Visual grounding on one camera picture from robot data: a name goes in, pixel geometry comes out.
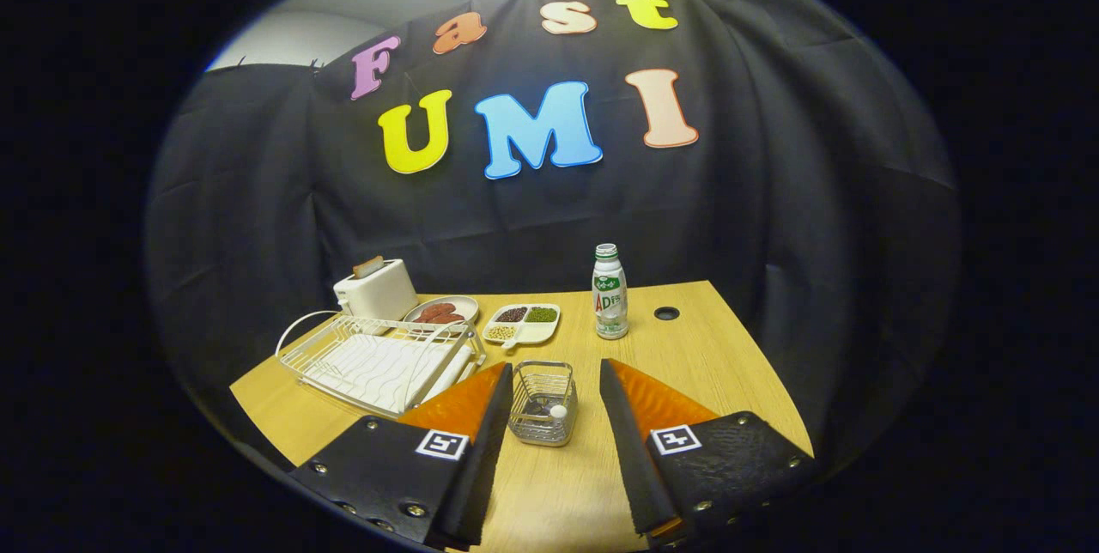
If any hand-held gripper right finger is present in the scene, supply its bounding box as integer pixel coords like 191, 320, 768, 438
598, 357, 817, 547

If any metal wire basket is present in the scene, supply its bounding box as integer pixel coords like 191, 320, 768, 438
507, 360, 579, 448

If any white wire dish rack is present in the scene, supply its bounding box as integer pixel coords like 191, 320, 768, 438
275, 310, 488, 421

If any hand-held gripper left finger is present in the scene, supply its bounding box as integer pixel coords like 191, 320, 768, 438
288, 362, 514, 551

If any white drip tray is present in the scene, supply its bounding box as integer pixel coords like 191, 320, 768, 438
305, 334, 473, 415

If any white divided tray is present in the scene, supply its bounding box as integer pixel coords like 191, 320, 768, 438
482, 303, 562, 352

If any grey plate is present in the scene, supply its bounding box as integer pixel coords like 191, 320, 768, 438
404, 295, 480, 326

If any white drink bottle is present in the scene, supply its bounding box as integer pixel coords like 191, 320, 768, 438
592, 243, 629, 341

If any white toaster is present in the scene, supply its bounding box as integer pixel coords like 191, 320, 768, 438
333, 258, 419, 322

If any black backdrop cloth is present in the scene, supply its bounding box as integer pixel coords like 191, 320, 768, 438
144, 0, 961, 468

